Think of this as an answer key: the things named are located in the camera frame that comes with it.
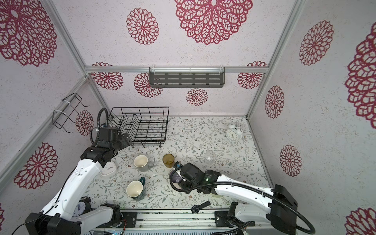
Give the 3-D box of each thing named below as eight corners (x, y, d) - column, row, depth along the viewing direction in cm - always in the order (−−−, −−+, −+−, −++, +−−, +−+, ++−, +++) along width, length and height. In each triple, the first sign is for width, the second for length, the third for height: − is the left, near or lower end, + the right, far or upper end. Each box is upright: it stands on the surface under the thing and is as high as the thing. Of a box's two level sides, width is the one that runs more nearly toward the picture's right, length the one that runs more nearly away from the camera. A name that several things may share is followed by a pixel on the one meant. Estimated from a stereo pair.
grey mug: (137, 173, 92) (132, 165, 84) (139, 163, 96) (135, 154, 88) (153, 173, 92) (149, 165, 84) (154, 163, 96) (151, 154, 88)
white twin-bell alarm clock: (234, 145, 105) (239, 134, 95) (224, 137, 110) (227, 126, 100) (238, 142, 107) (243, 131, 97) (228, 134, 112) (232, 122, 102)
